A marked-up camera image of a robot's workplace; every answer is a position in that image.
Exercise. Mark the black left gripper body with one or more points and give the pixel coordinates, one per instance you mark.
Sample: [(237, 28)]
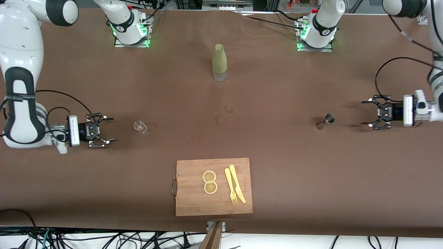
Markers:
[(395, 111)]

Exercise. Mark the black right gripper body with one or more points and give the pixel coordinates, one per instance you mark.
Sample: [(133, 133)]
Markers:
[(83, 130)]

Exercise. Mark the clear glass beaker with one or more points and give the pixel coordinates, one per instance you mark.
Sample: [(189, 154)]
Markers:
[(141, 127)]

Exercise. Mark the steel double jigger cup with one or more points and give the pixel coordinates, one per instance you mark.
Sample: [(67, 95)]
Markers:
[(327, 120)]

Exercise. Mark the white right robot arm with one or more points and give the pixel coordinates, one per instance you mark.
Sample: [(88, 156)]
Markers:
[(20, 52)]

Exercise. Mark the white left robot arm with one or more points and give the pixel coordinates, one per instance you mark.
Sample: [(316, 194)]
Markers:
[(325, 20)]

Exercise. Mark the wooden cutting board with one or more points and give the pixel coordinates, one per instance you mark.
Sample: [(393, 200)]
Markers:
[(193, 200)]

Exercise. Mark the lemon slice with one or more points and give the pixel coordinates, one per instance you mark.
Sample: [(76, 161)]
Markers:
[(209, 176), (210, 187)]

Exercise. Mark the green sleeved glass bottle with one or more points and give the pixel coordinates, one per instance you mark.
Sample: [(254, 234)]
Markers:
[(219, 58)]

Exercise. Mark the yellow plastic fork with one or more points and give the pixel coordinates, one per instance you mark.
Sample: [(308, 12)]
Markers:
[(230, 186)]

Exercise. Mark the brown table cover sheet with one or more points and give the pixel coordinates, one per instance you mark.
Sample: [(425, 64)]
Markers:
[(242, 138)]

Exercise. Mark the yellow plastic knife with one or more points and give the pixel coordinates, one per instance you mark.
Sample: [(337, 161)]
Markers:
[(237, 183)]

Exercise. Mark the grey power strip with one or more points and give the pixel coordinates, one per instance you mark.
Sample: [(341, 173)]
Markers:
[(226, 3)]

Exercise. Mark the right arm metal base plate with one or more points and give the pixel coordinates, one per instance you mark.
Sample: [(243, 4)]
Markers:
[(147, 34)]

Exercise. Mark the wooden post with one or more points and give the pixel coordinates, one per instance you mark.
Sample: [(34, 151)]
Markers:
[(213, 238)]

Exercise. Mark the small metal bracket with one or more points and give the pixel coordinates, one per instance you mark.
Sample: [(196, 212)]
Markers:
[(223, 226)]

